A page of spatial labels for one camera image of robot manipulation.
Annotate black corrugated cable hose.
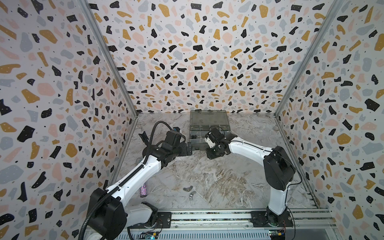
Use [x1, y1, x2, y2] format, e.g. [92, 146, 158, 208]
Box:
[77, 120, 173, 240]

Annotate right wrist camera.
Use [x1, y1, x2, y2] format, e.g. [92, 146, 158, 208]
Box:
[205, 133, 216, 149]

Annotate silver bolt near rail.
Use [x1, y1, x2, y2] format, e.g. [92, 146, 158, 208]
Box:
[189, 191, 197, 202]

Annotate glitter handheld microphone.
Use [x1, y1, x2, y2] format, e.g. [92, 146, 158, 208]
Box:
[140, 184, 148, 198]

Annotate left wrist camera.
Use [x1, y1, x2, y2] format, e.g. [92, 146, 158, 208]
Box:
[173, 127, 181, 133]

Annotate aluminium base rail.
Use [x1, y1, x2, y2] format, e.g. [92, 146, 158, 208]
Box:
[116, 209, 342, 240]

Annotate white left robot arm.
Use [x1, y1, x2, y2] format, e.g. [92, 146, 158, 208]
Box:
[79, 130, 192, 240]

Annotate grey compartment organizer box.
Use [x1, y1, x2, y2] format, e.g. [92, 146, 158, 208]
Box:
[190, 110, 231, 151]

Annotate green circuit board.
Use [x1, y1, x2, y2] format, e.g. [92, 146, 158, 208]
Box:
[139, 232, 159, 240]

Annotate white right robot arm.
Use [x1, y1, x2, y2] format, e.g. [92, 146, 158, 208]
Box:
[205, 128, 296, 227]

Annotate black microphone stand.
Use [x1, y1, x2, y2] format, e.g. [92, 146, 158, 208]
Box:
[139, 131, 150, 146]

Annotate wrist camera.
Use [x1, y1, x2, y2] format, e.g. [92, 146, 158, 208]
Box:
[205, 133, 216, 149]
[173, 127, 181, 133]

